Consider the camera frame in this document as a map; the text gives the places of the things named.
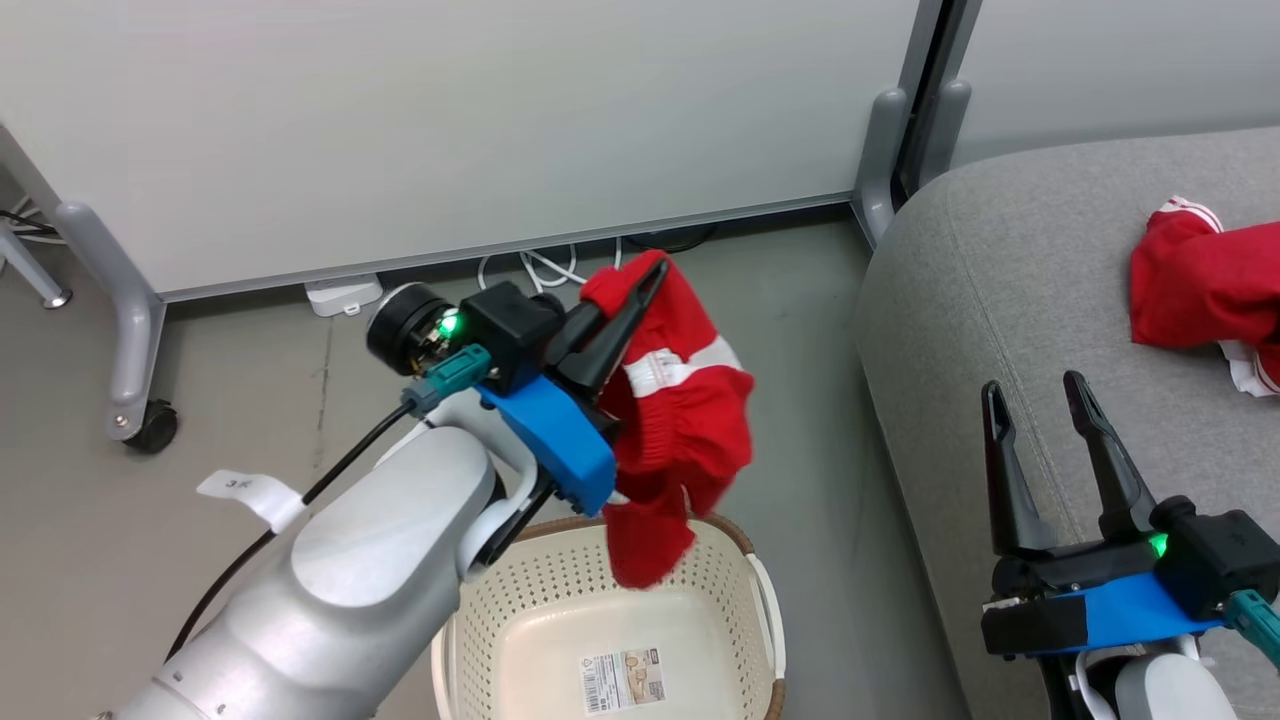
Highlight grey metal table leg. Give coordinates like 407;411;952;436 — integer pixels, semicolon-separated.
0;220;73;309

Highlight black cable under partition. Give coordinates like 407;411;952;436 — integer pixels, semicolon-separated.
625;225;719;253

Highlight grey partition leg with caster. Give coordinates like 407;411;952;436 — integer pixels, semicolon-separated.
55;200;166;441

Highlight teal right camera connector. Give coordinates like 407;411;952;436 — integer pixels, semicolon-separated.
1225;590;1280;669

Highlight large white partition panel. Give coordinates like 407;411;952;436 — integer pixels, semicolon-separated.
0;0;946;301

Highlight white power adapter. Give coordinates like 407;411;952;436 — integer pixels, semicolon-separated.
305;275;384;318

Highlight red shirt with striped cuff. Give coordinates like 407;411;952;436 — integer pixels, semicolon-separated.
1130;197;1280;398

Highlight grey fabric sofa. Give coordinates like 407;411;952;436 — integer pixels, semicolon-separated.
855;125;1280;720

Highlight teal camera connector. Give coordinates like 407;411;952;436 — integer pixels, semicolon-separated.
1225;590;1280;669
403;344;493;418

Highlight red shorts with white band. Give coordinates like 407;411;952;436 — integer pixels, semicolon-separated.
580;250;756;591

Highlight black caster wheel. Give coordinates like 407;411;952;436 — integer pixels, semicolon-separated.
123;400;179;454

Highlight printed basket label sticker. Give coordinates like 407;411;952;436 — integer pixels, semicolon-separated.
580;648;667;716

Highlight white looped cable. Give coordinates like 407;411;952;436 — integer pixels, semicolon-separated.
478;238;626;296

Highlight beige perforated laundry basket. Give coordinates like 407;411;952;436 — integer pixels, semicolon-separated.
432;515;787;720

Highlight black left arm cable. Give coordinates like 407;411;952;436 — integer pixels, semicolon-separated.
165;400;416;661

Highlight teal left camera connector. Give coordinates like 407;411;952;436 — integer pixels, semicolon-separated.
403;344;493;418

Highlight black floor cables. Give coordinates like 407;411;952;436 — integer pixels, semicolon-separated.
0;208;61;241

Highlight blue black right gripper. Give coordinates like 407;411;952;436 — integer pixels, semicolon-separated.
980;370;1227;659

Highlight white paper cable tag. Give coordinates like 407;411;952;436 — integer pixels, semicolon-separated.
197;470;306;533

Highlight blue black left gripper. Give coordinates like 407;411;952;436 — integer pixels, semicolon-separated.
366;258;669;516

